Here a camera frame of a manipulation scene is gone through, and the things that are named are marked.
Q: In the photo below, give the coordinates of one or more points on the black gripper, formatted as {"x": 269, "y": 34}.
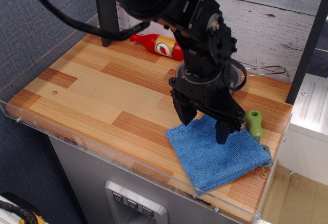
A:
{"x": 192, "y": 93}

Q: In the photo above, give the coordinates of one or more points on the blue microfiber napkin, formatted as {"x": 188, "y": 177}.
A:
{"x": 208, "y": 164}

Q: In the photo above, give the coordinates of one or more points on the green handled grey toy spatula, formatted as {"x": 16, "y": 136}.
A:
{"x": 254, "y": 122}

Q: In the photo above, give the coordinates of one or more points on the steel pan with wire handle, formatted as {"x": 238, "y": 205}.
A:
{"x": 236, "y": 76}

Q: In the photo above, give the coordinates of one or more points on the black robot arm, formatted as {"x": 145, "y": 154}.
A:
{"x": 198, "y": 27}

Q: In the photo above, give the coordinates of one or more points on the red toy sauce bottle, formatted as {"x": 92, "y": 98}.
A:
{"x": 159, "y": 44}

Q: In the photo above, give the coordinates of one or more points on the white toy sink unit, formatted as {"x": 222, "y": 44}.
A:
{"x": 303, "y": 149}

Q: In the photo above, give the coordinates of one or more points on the silver dispenser panel with buttons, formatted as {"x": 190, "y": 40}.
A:
{"x": 128, "y": 206}

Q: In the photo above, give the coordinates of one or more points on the grey toy fridge cabinet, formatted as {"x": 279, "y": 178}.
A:
{"x": 87, "y": 175}

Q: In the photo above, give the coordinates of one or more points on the yellow object at corner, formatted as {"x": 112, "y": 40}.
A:
{"x": 36, "y": 219}

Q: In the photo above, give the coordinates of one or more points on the dark right post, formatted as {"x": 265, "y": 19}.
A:
{"x": 310, "y": 45}

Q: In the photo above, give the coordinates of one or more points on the dark post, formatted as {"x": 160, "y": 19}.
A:
{"x": 107, "y": 15}
{"x": 310, "y": 45}

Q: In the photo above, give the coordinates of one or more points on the dark left post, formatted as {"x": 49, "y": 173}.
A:
{"x": 107, "y": 15}

